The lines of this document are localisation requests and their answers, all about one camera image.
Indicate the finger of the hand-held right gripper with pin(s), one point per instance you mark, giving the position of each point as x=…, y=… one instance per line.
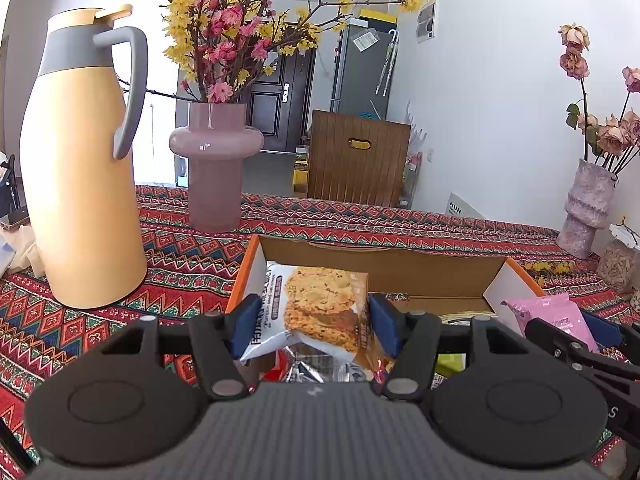
x=605, y=332
x=550, y=335

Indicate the brown wooden chair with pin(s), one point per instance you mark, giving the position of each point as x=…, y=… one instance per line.
x=330, y=170

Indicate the fallen yellow petals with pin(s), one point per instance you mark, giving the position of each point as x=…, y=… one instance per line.
x=550, y=267

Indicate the grey refrigerator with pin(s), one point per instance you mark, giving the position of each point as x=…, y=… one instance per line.
x=360, y=80

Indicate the beige cloth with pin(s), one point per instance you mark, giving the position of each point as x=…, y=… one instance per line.
x=25, y=250

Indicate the hanging clear umbrella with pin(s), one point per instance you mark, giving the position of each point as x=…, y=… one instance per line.
x=387, y=65

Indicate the green snack packet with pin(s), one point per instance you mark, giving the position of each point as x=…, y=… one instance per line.
x=450, y=364

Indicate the dark brown door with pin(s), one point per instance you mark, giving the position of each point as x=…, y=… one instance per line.
x=265, y=110

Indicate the pile of mixed packets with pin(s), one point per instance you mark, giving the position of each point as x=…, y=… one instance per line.
x=310, y=365

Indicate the black bag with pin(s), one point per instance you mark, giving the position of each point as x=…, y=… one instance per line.
x=10, y=195

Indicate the pink snack packet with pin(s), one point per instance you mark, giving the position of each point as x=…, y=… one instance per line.
x=545, y=310

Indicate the yellow floor carton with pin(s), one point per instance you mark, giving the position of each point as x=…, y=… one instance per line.
x=300, y=177

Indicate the white wall panel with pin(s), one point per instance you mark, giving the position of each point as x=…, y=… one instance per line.
x=426, y=22

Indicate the dried pink roses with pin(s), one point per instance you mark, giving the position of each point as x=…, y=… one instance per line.
x=612, y=135

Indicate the pink and yellow blossom branches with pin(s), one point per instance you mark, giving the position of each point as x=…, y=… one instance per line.
x=225, y=25

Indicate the smooth pink vase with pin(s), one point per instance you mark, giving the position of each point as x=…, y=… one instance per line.
x=215, y=185

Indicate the yellow box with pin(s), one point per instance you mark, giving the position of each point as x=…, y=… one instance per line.
x=377, y=15

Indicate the textured pink vase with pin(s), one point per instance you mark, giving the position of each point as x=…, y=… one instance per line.
x=585, y=210

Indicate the red cardboard box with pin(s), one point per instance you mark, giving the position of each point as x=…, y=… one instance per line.
x=400, y=270

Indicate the yellow thermos jug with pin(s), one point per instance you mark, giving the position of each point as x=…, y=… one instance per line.
x=85, y=185

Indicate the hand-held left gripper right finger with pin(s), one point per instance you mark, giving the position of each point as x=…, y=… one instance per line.
x=385, y=330

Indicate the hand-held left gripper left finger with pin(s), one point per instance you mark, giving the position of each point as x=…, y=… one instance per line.
x=245, y=325

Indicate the white cookie snack packet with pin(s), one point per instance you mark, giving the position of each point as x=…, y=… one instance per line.
x=320, y=310

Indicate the glass jar with white lid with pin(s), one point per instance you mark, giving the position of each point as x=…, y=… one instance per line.
x=617, y=265

